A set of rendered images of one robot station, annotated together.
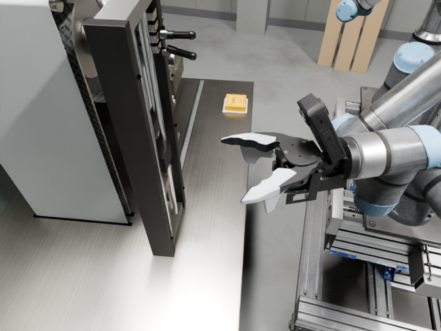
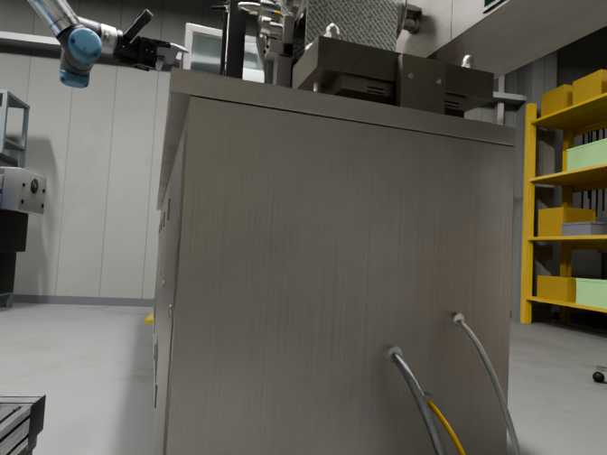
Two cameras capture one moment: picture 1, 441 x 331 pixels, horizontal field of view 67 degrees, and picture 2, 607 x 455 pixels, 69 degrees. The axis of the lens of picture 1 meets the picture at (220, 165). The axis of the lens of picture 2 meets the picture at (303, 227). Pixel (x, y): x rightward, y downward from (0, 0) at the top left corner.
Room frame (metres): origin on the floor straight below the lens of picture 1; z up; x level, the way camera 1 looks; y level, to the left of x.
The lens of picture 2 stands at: (1.79, -0.21, 0.63)
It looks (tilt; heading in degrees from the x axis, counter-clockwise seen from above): 3 degrees up; 155
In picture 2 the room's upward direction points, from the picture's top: 3 degrees clockwise
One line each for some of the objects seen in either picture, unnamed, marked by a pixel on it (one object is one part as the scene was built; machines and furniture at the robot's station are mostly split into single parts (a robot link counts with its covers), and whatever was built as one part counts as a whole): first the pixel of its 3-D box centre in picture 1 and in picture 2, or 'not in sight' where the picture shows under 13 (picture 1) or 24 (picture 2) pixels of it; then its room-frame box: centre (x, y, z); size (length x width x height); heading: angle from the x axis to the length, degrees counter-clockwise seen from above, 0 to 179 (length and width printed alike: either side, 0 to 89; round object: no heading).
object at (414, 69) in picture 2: not in sight; (421, 86); (1.10, 0.34, 0.96); 0.10 x 0.03 x 0.11; 84
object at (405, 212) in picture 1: (412, 194); not in sight; (0.58, -0.54, 0.87); 0.15 x 0.15 x 0.10
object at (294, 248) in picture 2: not in sight; (234, 292); (-0.12, 0.34, 0.43); 2.52 x 0.64 x 0.86; 174
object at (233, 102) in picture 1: (235, 102); not in sight; (0.95, -0.05, 0.91); 0.07 x 0.07 x 0.02; 84
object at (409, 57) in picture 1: (409, 66); not in sight; (1.06, -0.67, 0.98); 0.13 x 0.12 x 0.14; 139
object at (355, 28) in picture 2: not in sight; (351, 51); (0.88, 0.31, 1.11); 0.23 x 0.01 x 0.18; 84
